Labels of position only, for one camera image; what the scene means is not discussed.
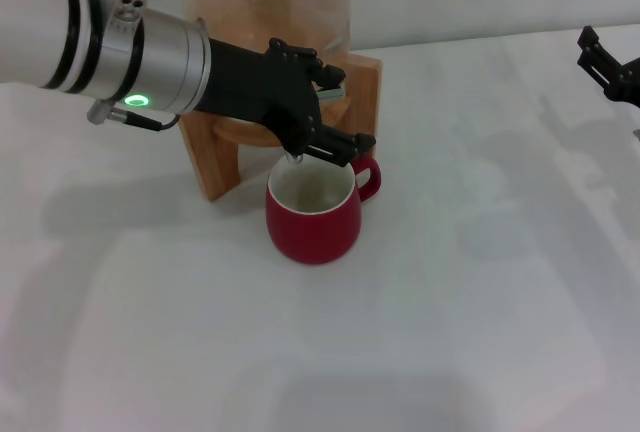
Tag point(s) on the chrome faucet with lever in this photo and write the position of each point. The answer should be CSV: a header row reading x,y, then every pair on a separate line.
x,y
332,93

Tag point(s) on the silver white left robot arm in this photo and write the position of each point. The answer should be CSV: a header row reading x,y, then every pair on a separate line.
x,y
100,47

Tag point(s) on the clear glass dispenser jar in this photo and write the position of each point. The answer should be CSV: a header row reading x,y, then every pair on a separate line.
x,y
300,2

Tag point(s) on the wooden dispenser stand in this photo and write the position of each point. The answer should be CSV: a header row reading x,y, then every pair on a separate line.
x,y
362,102

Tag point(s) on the red cup white inside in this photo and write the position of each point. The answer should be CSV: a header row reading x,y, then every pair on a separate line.
x,y
310,237

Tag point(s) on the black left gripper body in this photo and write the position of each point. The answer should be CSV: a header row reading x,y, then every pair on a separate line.
x,y
250,87

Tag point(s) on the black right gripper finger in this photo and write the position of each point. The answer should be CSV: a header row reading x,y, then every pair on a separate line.
x,y
597,64

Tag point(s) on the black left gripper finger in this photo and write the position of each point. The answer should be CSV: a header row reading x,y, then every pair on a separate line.
x,y
345,147
310,62

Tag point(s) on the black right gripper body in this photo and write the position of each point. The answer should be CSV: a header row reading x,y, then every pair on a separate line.
x,y
627,82

